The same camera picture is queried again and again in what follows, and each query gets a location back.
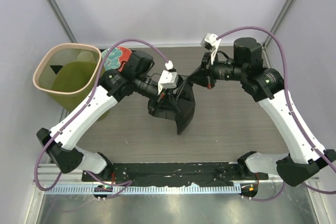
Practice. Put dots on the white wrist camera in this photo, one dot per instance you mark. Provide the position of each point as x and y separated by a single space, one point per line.
211 42
168 78

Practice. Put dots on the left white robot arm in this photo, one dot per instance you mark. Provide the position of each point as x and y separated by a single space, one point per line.
60 142

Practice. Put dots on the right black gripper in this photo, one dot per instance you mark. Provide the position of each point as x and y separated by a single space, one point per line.
206 76

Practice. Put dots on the black trash bag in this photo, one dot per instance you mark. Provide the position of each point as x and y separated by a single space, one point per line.
183 102

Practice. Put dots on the olive green trash bin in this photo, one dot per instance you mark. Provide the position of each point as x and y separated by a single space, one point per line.
67 73

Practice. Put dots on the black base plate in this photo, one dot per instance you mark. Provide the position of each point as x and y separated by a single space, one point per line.
183 174

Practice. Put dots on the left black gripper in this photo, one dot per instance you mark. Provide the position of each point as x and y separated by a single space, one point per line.
165 102

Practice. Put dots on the white slotted cable duct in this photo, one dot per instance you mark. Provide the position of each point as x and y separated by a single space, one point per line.
97 189

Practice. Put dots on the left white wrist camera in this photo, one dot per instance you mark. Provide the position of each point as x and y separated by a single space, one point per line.
168 78

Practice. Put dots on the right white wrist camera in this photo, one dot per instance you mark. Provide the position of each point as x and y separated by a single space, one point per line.
211 42

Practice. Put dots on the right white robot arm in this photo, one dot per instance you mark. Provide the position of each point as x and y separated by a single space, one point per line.
306 156

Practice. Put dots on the red patterned plate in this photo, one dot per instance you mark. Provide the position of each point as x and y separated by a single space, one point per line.
117 58

